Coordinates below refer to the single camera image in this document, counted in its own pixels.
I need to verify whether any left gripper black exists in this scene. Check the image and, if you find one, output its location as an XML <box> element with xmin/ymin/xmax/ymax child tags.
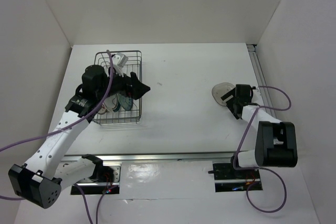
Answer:
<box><xmin>97</xmin><ymin>66</ymin><xmax>150</xmax><ymax>100</ymax></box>

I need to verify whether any blue floral green plate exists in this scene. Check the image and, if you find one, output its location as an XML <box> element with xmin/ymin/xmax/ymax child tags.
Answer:
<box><xmin>118</xmin><ymin>94</ymin><xmax>133</xmax><ymax>111</ymax></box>

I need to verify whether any white plate green red rim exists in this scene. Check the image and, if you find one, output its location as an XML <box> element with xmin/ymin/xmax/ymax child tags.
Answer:
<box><xmin>104</xmin><ymin>94</ymin><xmax>121</xmax><ymax>113</ymax></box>

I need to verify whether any orange sunburst white plate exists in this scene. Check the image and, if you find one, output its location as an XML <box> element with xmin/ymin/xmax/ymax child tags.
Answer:
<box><xmin>98</xmin><ymin>104</ymin><xmax>109</xmax><ymax>115</ymax></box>

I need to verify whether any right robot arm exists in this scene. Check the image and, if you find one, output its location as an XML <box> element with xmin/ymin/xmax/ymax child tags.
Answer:
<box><xmin>220</xmin><ymin>84</ymin><xmax>298</xmax><ymax>178</ymax></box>

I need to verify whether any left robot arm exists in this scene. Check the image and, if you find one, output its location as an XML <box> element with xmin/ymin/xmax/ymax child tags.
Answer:
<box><xmin>8</xmin><ymin>65</ymin><xmax>150</xmax><ymax>209</ymax></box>

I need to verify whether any grey wire dish rack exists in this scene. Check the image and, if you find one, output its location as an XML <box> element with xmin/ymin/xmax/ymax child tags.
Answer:
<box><xmin>93</xmin><ymin>50</ymin><xmax>142</xmax><ymax>126</ymax></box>

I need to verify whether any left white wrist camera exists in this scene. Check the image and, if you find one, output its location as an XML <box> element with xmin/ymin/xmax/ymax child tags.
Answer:
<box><xmin>112</xmin><ymin>52</ymin><xmax>129</xmax><ymax>77</ymax></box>

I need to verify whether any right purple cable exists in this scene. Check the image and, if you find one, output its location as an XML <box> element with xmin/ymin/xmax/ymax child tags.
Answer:
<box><xmin>232</xmin><ymin>85</ymin><xmax>292</xmax><ymax>213</ymax></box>

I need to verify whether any aluminium rail front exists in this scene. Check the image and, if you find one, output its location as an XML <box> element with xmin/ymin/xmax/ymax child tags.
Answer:
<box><xmin>61</xmin><ymin>151</ymin><xmax>237</xmax><ymax>164</ymax></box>

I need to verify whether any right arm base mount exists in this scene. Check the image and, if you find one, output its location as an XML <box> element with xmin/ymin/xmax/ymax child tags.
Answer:
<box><xmin>208</xmin><ymin>163</ymin><xmax>263</xmax><ymax>193</ymax></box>

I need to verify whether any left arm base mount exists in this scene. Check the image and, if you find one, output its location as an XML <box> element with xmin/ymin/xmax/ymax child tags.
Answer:
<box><xmin>77</xmin><ymin>164</ymin><xmax>121</xmax><ymax>195</ymax></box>

